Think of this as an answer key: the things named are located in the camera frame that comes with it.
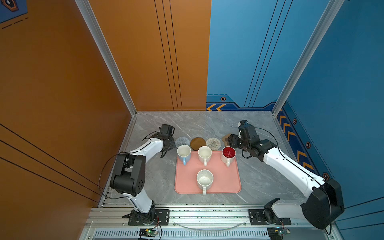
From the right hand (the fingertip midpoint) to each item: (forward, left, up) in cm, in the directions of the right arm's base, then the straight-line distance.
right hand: (231, 139), depth 84 cm
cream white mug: (-2, +15, -13) cm, 20 cm away
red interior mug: (-2, 0, -14) cm, 14 cm away
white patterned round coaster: (+7, +8, -16) cm, 19 cm away
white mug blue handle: (-2, +28, -11) cm, 30 cm away
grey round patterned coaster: (+10, +30, -16) cm, 35 cm away
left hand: (+5, +37, -11) cm, 39 cm away
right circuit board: (-42, -18, -18) cm, 49 cm away
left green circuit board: (-41, +43, -18) cm, 63 cm away
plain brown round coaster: (+9, +20, -17) cm, 27 cm away
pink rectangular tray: (-17, +2, -17) cm, 24 cm away
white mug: (-17, +15, -16) cm, 28 cm away
